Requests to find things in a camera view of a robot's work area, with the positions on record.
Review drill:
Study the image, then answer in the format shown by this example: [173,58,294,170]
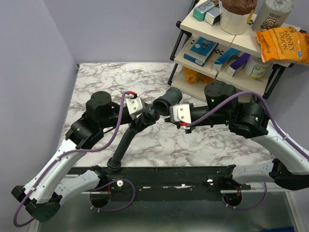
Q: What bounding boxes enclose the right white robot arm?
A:
[154,81,309,190]

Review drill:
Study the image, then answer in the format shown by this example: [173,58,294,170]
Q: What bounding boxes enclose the cream tiered shelf rack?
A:
[170,0,294,99]

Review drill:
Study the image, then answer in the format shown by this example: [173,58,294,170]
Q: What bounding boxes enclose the white round container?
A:
[244,55,272,78]

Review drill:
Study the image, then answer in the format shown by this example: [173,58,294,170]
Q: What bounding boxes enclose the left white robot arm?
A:
[11,91,160,227]

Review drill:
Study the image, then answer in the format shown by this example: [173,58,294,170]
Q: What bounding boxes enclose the grey T pipe fitting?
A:
[153,87,183,116]

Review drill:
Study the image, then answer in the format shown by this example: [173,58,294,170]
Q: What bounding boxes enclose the silver small box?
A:
[204,7,220,25]

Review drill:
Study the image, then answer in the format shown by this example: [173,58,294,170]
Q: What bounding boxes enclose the teal green box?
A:
[193,0,215,21]

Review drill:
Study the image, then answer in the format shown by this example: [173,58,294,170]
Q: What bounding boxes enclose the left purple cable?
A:
[13,91,136,228]

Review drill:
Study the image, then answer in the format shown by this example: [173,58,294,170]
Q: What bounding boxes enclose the orange honey dijon chip bag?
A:
[255,26,309,65]

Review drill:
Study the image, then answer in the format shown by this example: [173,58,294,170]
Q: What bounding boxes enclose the blue white carton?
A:
[212,48,239,73]

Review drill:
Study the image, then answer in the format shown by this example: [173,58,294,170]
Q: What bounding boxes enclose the purple white carton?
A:
[226,53,251,77]

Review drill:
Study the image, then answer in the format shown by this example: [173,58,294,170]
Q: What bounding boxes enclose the black corrugated hose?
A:
[107,106,160,171]

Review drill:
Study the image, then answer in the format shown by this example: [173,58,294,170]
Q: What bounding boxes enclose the orange snack bag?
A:
[182,66,213,85]

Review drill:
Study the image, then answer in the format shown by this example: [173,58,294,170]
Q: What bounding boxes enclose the blue product box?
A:
[183,37,219,67]

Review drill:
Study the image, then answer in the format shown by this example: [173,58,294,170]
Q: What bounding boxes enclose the white tub brown lid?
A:
[219,0,257,35]

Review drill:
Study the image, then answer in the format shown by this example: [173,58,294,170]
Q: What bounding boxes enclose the grey cylindrical canister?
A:
[253,0,295,31]

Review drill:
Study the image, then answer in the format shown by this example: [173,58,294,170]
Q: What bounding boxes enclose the aluminium frame rail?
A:
[38,172,295,194]

